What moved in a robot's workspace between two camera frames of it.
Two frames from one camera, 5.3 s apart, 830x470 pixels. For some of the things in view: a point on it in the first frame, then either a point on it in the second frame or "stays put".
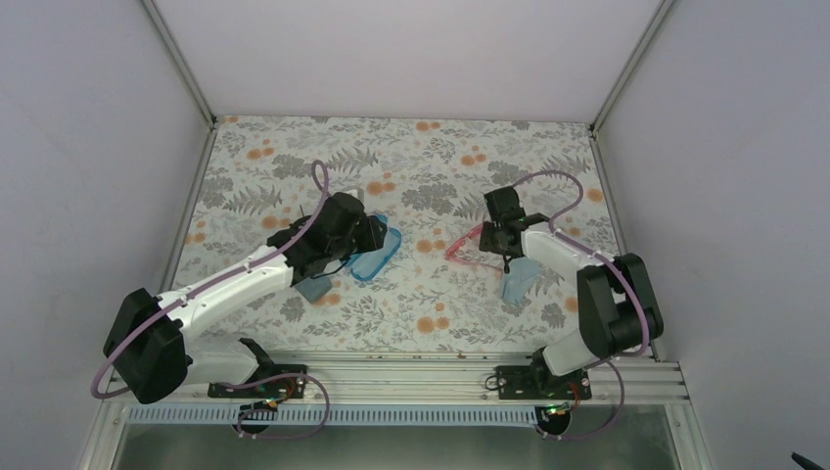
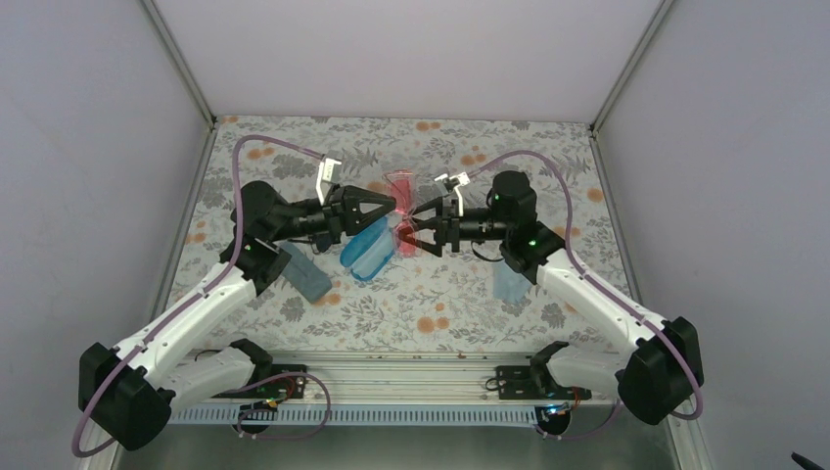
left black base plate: [281, 388] stays put
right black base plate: [537, 382] stays put
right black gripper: [486, 242] → [449, 226]
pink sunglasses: [467, 251] → [401, 186]
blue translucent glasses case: [368, 265] stays put
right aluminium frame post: [616, 89] stays put
